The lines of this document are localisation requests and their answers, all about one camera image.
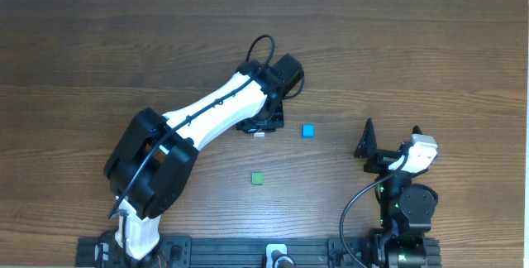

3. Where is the mounting rail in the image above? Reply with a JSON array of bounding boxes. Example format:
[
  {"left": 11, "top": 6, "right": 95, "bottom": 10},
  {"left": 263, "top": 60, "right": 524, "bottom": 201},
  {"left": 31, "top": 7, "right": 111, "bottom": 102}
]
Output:
[{"left": 75, "top": 234, "right": 442, "bottom": 268}]

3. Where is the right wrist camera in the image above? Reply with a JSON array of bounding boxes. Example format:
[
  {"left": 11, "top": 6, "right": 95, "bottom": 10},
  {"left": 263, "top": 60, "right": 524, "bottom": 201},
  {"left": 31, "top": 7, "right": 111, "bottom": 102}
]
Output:
[{"left": 398, "top": 133, "right": 438, "bottom": 174}]

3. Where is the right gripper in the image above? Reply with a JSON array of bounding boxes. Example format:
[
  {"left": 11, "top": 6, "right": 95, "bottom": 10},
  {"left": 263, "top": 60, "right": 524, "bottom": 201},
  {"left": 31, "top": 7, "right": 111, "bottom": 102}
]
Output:
[{"left": 354, "top": 117, "right": 423, "bottom": 174}]

